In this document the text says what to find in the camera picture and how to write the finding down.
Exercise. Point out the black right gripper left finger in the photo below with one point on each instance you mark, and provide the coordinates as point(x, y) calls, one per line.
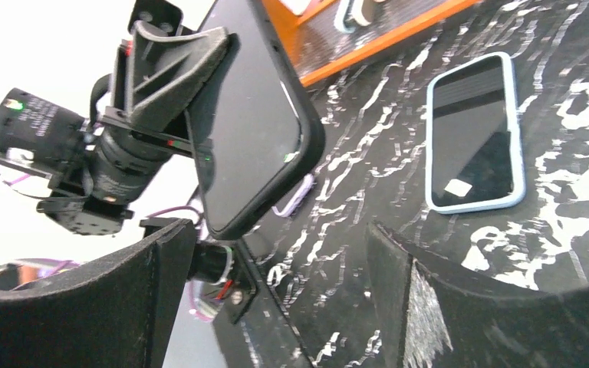
point(116, 311)

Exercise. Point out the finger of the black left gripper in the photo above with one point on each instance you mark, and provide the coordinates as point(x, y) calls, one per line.
point(164, 73)

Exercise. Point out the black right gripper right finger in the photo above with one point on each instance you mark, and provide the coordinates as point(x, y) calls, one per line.
point(437, 313)

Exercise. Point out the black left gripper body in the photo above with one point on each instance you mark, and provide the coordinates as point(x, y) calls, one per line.
point(96, 166)

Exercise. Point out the black phone case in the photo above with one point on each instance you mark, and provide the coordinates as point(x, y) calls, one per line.
point(255, 131)

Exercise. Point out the phone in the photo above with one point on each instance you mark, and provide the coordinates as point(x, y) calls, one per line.
point(298, 197)
point(474, 159)

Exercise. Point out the phone in purple case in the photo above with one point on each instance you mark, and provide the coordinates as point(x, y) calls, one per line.
point(298, 197)

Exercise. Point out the orange wooden shelf rack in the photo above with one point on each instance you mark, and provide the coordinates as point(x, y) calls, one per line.
point(317, 50)

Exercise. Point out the white pink tape dispenser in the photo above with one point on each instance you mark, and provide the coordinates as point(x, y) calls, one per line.
point(352, 14)

